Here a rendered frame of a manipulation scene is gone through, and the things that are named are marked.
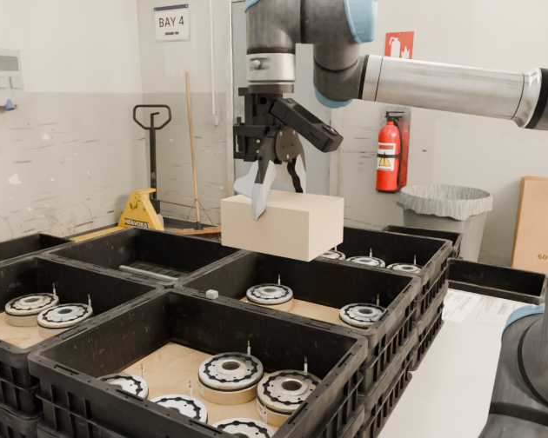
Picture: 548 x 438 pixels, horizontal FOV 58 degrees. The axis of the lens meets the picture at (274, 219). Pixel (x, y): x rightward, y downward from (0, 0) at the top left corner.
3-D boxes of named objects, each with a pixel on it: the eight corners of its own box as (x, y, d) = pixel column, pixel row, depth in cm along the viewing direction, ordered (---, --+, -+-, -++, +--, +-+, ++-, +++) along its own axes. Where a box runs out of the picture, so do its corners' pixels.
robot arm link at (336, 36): (370, 32, 81) (303, 33, 82) (377, -26, 71) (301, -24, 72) (371, 70, 78) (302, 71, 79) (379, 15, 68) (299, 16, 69)
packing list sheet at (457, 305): (482, 295, 149) (483, 294, 148) (466, 324, 129) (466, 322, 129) (377, 275, 165) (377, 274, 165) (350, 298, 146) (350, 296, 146)
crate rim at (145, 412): (370, 351, 75) (371, 337, 74) (267, 480, 50) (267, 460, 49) (170, 298, 94) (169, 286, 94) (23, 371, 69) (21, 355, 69)
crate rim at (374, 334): (422, 288, 100) (423, 276, 99) (370, 351, 75) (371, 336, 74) (255, 255, 119) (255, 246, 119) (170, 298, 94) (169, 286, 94)
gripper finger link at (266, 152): (262, 192, 77) (278, 142, 79) (271, 193, 76) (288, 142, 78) (247, 178, 73) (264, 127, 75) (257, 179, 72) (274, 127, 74)
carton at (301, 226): (342, 242, 82) (344, 197, 81) (308, 261, 73) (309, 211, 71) (262, 228, 91) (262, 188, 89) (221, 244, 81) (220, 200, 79)
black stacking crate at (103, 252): (254, 293, 122) (253, 248, 119) (171, 343, 97) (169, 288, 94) (137, 266, 141) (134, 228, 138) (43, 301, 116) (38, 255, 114)
